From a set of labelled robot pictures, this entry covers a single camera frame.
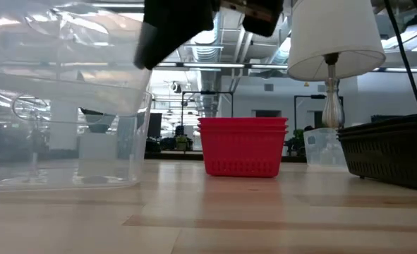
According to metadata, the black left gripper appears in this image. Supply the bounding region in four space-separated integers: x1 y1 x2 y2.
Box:
143 0 285 71

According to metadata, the large clear plastic bin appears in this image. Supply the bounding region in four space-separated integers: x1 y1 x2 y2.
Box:
0 0 153 119
0 87 153 192

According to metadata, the red slotted plastic basket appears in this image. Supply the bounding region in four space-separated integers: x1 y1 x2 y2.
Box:
198 116 289 126
198 128 289 179
198 123 289 132

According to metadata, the long ceiling light strip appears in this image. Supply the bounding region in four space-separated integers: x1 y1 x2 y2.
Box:
157 61 417 73

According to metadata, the black computer monitor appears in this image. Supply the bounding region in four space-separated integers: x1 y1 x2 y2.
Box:
370 114 406 123
146 112 164 139

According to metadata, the small green potted plant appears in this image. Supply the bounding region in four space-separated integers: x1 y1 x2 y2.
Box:
174 134 189 152

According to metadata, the white shade glass table lamp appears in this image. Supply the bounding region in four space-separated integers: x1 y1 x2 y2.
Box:
286 0 387 130

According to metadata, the dark green leafy plant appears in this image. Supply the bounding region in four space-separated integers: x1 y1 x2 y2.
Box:
284 128 306 157

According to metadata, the small clear plastic bin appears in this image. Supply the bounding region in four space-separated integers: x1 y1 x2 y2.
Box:
302 127 348 167

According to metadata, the silver ceiling air duct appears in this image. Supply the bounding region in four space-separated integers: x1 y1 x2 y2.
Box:
190 10 226 119

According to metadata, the black metal stand frame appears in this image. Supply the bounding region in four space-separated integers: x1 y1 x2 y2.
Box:
293 94 327 130

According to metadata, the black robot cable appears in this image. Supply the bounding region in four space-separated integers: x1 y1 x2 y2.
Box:
383 0 417 116

